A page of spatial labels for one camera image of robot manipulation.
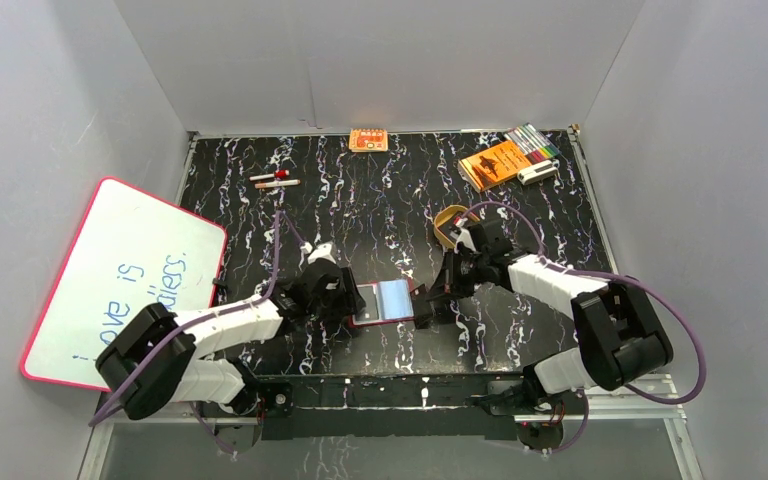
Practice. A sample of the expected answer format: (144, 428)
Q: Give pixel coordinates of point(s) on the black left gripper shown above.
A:
(342, 302)

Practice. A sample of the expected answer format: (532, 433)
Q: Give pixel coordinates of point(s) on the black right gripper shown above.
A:
(445, 284)

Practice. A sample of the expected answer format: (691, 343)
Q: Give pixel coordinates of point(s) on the black VIP credit card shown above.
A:
(370, 312)

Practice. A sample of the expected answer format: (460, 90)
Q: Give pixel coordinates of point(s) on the red leather card holder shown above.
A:
(394, 301)

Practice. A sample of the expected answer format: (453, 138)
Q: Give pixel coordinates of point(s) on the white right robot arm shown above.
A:
(620, 337)

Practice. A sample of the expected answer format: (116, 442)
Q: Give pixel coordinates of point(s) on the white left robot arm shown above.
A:
(163, 357)

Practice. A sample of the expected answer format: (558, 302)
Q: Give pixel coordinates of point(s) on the yellow oval tray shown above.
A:
(450, 216)

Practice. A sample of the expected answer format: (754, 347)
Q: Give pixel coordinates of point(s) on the orange white marker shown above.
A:
(277, 184)

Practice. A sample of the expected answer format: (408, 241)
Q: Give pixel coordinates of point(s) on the red capped marker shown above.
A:
(276, 175)

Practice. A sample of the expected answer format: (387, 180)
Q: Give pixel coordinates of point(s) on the orange book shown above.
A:
(493, 166)

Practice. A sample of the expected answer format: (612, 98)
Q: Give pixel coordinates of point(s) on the white whiteboard eraser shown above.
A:
(537, 172)

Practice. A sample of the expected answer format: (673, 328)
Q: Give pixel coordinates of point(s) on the small orange notepad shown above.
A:
(368, 140)

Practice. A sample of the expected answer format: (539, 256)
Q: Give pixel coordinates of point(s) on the pack of coloured markers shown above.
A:
(534, 145)

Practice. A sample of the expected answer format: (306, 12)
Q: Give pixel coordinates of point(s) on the pink framed whiteboard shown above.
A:
(131, 249)

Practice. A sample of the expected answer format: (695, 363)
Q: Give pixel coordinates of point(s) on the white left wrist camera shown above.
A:
(322, 251)

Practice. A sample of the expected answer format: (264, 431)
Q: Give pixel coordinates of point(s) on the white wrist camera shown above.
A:
(462, 239)
(322, 251)

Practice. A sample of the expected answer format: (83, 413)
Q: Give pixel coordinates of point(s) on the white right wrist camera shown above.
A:
(462, 239)

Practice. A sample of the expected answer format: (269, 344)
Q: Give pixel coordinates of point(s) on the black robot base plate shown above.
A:
(485, 406)

